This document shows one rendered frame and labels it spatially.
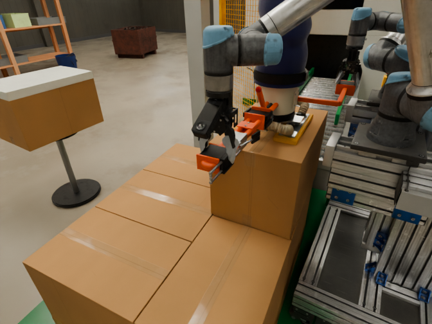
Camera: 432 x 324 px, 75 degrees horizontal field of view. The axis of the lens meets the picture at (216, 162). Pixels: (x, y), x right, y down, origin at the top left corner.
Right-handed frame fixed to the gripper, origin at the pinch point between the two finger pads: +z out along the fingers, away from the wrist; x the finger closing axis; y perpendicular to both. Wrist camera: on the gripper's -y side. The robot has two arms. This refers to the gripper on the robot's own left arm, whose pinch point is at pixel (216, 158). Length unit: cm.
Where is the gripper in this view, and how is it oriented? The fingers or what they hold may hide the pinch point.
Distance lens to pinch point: 83.9
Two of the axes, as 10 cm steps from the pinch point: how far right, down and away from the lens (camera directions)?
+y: 4.7, -4.6, 7.6
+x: -8.8, -2.2, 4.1
